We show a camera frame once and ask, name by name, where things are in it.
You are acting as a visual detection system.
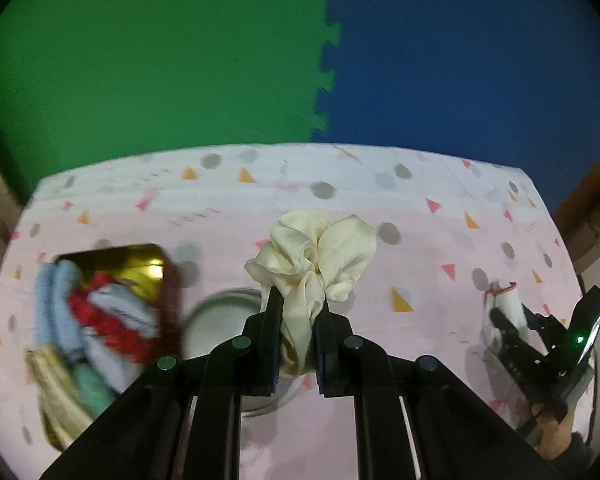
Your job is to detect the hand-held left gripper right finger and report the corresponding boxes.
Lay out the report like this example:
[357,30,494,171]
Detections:
[315,299,562,480]

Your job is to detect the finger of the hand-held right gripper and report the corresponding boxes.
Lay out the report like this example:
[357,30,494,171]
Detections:
[489,307,541,376]
[522,305,565,343]

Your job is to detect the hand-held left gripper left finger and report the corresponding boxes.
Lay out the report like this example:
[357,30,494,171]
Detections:
[40,287,286,480]

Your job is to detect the white cloth with red band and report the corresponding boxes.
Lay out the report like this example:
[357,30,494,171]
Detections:
[482,281,531,356]

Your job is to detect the cream satin scrunchie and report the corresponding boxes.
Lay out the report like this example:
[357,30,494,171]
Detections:
[244,210,378,378]

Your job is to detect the gold and red tin box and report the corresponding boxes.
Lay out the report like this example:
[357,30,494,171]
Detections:
[40,243,183,451]

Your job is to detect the red and grey satin bonnet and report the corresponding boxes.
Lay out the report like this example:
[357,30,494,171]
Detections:
[67,270,161,393]

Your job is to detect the orange yellow striped towel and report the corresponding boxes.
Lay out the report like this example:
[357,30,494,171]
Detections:
[25,345,118,441]

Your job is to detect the light blue towel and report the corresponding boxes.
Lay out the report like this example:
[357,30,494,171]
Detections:
[32,260,88,361]

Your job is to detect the person's right hand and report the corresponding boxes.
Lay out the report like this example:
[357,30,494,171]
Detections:
[517,400,573,461]

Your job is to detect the stainless steel bowl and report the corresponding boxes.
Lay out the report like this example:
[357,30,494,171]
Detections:
[180,287,301,418]

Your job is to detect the plain cardboard box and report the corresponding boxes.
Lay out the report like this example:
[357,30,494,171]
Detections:
[565,200,600,273]

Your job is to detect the pink patterned tablecloth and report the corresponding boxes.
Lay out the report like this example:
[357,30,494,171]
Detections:
[0,142,586,480]

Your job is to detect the brown foam mat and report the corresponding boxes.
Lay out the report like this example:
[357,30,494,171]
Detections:
[552,142,600,241]

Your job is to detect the blue foam mat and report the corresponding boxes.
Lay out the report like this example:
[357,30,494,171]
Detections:
[310,0,600,211]

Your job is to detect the green foam mat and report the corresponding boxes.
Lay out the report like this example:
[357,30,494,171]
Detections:
[0,0,351,206]

